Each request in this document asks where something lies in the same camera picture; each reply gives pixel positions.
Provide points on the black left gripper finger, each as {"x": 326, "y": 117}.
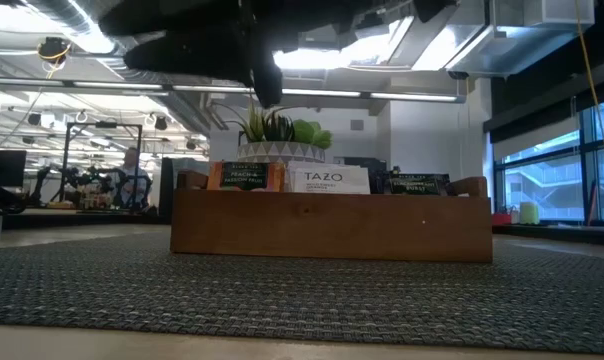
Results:
{"x": 268, "y": 82}

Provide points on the potted green succulent plant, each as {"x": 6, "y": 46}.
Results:
{"x": 282, "y": 137}

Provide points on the red Ahmad tea packet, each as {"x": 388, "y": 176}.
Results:
{"x": 245, "y": 176}

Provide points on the white orange Tazo tea packet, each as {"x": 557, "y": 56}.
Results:
{"x": 328, "y": 180}

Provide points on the wooden tea organizer tray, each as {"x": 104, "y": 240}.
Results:
{"x": 332, "y": 227}

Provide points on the purple blackcurrant tea packet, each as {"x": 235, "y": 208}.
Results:
{"x": 416, "y": 185}

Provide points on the grey woven placemat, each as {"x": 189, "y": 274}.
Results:
{"x": 282, "y": 295}

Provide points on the long linear light fixture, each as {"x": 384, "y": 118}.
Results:
{"x": 332, "y": 93}

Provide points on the person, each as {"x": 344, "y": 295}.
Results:
{"x": 132, "y": 180}

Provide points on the black computer monitor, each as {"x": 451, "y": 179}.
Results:
{"x": 4, "y": 169}

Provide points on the small red container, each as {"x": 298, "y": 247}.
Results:
{"x": 502, "y": 219}

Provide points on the yellow-green cylinder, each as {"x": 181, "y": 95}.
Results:
{"x": 529, "y": 214}

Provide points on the silver round air duct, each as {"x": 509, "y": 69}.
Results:
{"x": 177, "y": 107}

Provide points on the black stand frame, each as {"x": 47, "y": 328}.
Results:
{"x": 104, "y": 124}

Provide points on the silver rectangular air duct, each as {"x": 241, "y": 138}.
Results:
{"x": 507, "y": 45}

